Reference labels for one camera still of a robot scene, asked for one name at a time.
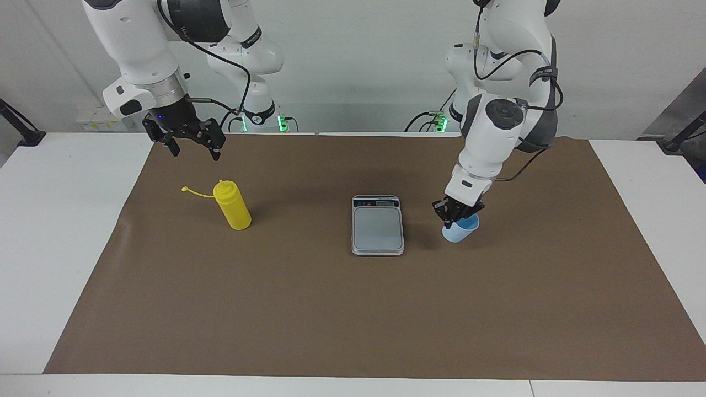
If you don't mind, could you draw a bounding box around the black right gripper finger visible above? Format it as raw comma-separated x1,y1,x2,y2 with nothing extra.
193,119,226,162
142,117,180,157

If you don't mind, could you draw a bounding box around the brown table mat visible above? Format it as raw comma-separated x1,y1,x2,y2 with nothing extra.
43,132,706,382

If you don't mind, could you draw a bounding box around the yellow squeeze bottle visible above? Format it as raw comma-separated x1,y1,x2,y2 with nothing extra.
181,179,252,230

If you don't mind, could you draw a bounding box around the silver digital kitchen scale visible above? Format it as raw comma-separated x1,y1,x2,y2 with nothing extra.
351,195,405,256

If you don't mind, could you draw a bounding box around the black clamp stand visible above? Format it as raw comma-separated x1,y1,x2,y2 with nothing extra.
662,109,706,153
0,98,46,147

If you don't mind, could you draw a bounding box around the black base cable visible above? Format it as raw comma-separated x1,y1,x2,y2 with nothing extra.
404,87,459,133
219,110,299,133

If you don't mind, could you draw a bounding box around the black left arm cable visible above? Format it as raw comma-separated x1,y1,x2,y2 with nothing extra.
473,6,564,183

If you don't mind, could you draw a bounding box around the white wall socket strip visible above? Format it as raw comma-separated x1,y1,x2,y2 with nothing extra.
76,108,129,132

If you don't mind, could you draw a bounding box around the light blue plastic cup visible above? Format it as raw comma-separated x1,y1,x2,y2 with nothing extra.
442,214,480,243

